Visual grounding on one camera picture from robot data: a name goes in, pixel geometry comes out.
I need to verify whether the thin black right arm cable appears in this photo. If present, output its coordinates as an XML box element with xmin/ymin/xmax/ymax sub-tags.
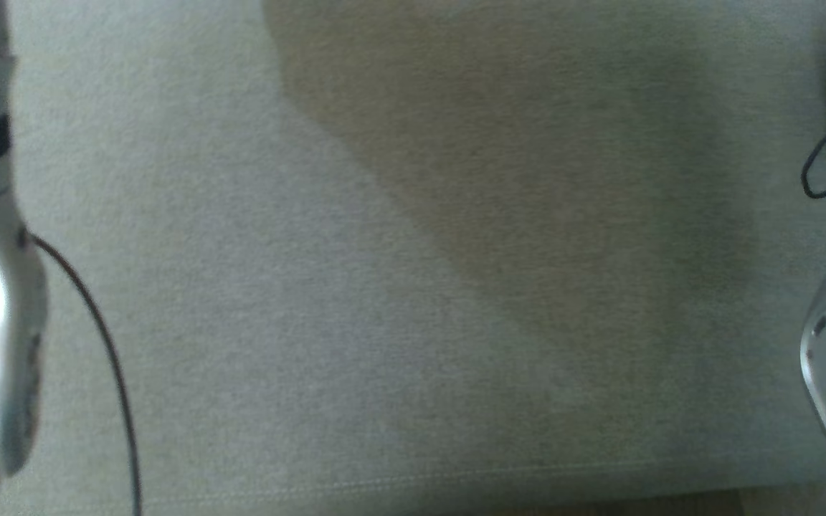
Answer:
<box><xmin>802</xmin><ymin>128</ymin><xmax>826</xmax><ymax>200</ymax></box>

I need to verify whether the large grey sofa seat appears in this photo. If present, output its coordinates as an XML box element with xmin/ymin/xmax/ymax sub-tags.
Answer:
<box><xmin>0</xmin><ymin>0</ymin><xmax>826</xmax><ymax>516</ymax></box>

